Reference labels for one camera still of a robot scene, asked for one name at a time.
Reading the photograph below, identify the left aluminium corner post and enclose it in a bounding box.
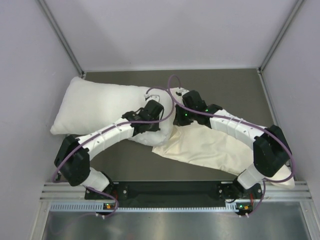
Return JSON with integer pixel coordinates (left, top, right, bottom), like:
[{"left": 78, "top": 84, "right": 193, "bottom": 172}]
[{"left": 35, "top": 0, "right": 85, "bottom": 77}]

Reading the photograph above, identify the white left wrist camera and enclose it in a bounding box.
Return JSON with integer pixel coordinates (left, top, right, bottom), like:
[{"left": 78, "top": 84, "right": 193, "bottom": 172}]
[{"left": 144, "top": 93, "right": 160, "bottom": 103}]

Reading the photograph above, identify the aluminium frame rail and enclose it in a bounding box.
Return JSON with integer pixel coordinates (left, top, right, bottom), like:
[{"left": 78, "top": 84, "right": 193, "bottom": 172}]
[{"left": 39, "top": 181, "right": 313, "bottom": 202}]

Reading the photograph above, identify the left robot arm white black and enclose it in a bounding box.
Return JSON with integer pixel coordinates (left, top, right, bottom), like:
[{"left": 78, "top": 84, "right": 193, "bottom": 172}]
[{"left": 54, "top": 99, "right": 164, "bottom": 199}]

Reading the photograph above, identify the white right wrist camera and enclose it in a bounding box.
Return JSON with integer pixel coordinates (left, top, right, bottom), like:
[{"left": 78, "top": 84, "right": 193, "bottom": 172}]
[{"left": 174, "top": 87, "right": 189, "bottom": 97}]

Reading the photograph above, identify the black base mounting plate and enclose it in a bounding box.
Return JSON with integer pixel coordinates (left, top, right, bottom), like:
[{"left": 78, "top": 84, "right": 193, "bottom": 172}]
[{"left": 110, "top": 180, "right": 262, "bottom": 207}]

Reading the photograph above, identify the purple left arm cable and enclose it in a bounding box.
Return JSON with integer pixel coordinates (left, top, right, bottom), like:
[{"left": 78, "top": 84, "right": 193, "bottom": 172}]
[{"left": 51, "top": 86, "right": 176, "bottom": 218}]

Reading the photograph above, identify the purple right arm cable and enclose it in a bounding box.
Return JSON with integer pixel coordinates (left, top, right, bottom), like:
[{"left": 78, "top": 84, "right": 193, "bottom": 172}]
[{"left": 167, "top": 74, "right": 295, "bottom": 217}]

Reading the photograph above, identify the white pillow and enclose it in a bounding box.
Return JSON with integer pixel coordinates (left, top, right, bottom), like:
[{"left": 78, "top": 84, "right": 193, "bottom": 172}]
[{"left": 50, "top": 77, "right": 175, "bottom": 147}]

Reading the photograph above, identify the grey slotted cable duct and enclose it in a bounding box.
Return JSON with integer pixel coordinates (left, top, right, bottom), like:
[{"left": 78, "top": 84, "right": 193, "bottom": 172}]
[{"left": 49, "top": 202, "right": 252, "bottom": 213}]

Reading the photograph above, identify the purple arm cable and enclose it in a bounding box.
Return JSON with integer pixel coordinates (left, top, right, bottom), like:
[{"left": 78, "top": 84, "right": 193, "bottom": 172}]
[
  {"left": 167, "top": 74, "right": 295, "bottom": 217},
  {"left": 51, "top": 86, "right": 176, "bottom": 218}
]

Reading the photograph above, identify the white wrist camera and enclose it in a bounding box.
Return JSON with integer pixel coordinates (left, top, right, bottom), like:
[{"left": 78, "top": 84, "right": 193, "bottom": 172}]
[
  {"left": 144, "top": 93, "right": 160, "bottom": 103},
  {"left": 174, "top": 87, "right": 189, "bottom": 97}
]

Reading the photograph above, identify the right aluminium corner post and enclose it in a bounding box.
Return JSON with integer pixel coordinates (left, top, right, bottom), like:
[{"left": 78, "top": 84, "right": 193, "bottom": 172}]
[{"left": 257, "top": 0, "right": 306, "bottom": 75}]

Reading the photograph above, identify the aluminium corner post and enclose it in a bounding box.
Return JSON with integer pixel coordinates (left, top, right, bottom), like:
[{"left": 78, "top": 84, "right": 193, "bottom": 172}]
[
  {"left": 35, "top": 0, "right": 85, "bottom": 77},
  {"left": 257, "top": 0, "right": 306, "bottom": 75}
]

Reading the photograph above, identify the cream pillowcase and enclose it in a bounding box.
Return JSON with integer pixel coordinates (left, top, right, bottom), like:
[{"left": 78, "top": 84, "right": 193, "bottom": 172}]
[{"left": 151, "top": 86, "right": 296, "bottom": 191}]

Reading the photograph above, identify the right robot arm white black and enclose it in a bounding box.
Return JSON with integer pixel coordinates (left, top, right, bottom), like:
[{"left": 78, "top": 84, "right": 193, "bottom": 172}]
[{"left": 172, "top": 89, "right": 292, "bottom": 200}]

